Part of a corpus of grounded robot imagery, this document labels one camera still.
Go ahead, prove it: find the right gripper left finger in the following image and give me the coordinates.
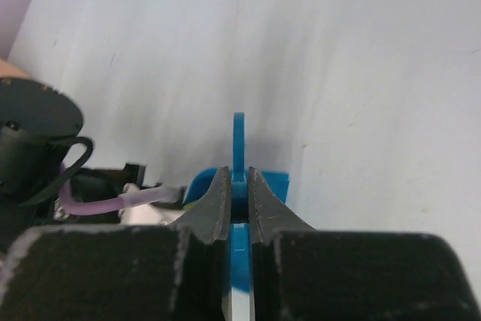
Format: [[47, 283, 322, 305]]
[[170, 167, 231, 244]]

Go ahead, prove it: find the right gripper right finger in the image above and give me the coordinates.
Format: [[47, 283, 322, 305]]
[[247, 167, 315, 244]]

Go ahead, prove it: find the blue hand brush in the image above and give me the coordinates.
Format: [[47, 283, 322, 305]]
[[231, 112, 250, 320]]

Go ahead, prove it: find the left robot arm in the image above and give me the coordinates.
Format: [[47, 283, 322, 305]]
[[1, 76, 93, 252]]

